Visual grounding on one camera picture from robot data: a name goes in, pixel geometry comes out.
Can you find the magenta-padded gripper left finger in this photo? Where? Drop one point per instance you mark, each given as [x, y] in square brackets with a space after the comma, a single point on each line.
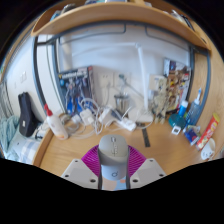
[80, 173]

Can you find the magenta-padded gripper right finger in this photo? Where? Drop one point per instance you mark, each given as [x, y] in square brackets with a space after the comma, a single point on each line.
[148, 171]

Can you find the white grey computer mouse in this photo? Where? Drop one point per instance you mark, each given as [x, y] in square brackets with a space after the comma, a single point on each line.
[113, 150]

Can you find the black flat strip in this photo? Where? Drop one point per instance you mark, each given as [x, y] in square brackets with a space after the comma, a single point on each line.
[145, 137]

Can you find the white power strip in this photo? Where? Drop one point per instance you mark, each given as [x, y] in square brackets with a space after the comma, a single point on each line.
[127, 124]

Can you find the white red-capped pump lotion bottle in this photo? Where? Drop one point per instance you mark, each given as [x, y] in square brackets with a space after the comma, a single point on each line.
[57, 126]

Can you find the white charger block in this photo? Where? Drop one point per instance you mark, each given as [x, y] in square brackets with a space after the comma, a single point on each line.
[86, 116]
[104, 115]

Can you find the blue tissue packet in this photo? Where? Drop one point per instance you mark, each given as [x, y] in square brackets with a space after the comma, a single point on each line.
[191, 134]

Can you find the teal round container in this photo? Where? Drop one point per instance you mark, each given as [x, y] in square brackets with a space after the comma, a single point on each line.
[176, 120]

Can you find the white checked bedding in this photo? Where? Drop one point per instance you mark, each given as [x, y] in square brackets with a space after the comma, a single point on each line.
[25, 148]

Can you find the white cat-face mug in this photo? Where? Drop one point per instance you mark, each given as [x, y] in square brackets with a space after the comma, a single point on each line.
[208, 150]

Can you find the red chip canister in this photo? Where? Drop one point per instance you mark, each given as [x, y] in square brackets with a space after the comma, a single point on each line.
[208, 131]

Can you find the blue white can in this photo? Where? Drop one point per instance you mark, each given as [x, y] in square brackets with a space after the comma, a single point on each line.
[183, 108]

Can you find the beige robot model figure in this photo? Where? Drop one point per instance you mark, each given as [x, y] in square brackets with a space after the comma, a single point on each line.
[160, 100]

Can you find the metal cup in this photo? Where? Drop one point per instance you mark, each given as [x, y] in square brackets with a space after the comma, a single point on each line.
[122, 103]

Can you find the blue spray bottle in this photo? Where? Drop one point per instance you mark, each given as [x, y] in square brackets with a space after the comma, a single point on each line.
[194, 111]

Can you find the black bag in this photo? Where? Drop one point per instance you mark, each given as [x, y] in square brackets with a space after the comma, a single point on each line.
[26, 116]

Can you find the teal knitted blanket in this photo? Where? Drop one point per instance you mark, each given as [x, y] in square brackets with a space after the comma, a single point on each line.
[6, 131]

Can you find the blue robot model kit box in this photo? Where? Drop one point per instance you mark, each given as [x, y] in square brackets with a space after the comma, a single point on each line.
[75, 86]

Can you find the colourful model kit box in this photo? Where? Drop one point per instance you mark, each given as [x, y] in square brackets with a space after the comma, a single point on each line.
[178, 83]

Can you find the wooden shelf unit with items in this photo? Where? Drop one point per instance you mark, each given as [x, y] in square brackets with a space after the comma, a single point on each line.
[113, 13]

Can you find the white wall socket plate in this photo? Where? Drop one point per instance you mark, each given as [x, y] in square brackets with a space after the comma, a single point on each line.
[105, 80]
[117, 78]

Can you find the grey metal desk frame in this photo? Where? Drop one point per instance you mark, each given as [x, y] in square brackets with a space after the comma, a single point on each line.
[36, 66]

